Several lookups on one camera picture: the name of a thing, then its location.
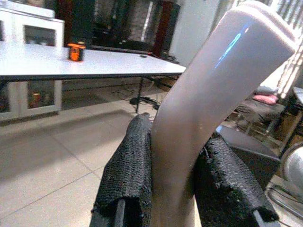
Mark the pink cushion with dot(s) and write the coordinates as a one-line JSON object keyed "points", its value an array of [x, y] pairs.
{"points": [[265, 98]]}

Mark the white cabinet with glass doors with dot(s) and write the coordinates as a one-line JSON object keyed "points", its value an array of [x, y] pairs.
{"points": [[28, 59]]}

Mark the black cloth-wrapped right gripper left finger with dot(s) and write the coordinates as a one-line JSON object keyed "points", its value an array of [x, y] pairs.
{"points": [[127, 165]]}

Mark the orange and black small device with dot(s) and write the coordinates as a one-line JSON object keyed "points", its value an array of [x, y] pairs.
{"points": [[75, 52]]}

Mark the small black object on table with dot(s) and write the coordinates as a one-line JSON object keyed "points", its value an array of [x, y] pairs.
{"points": [[143, 56]]}

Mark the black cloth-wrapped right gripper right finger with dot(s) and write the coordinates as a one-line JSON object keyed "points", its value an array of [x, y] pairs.
{"points": [[227, 179]]}

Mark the white table with black legs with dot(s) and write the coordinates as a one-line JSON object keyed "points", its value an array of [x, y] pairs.
{"points": [[71, 63]]}

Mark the dark red wooden cabinet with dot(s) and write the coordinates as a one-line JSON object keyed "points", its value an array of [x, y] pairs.
{"points": [[163, 26]]}

